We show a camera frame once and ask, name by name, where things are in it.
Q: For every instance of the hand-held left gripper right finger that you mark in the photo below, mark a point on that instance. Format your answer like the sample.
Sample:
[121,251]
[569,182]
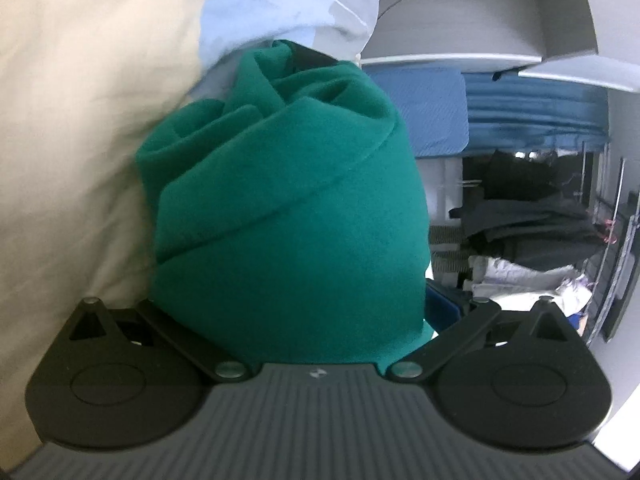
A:
[442,306]

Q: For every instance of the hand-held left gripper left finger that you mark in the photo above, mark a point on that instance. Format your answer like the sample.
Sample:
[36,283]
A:
[170,330]

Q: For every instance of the green jacket with white lining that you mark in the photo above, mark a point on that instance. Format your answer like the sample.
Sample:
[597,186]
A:
[300,220]

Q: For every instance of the white clothes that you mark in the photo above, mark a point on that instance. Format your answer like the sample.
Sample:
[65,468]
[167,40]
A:
[525,280]

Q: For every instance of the dark clothes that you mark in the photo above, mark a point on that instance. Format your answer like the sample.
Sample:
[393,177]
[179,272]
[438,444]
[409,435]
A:
[530,230]

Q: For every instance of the metal clothes rack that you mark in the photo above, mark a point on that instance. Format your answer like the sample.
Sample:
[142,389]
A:
[617,270]

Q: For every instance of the striped grey cloth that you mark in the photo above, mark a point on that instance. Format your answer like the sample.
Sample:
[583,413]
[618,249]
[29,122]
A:
[447,255]

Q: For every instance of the white cabinet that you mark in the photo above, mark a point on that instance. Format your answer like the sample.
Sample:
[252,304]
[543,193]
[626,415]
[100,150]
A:
[440,190]

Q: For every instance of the blue towel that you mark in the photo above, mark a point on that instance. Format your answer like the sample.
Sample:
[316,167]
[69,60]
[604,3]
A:
[425,110]

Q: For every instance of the blue curtain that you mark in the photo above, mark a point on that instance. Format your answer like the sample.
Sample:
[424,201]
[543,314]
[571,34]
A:
[535,110]

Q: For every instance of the patchwork blanket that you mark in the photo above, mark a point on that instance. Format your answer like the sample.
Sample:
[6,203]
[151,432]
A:
[75,110]

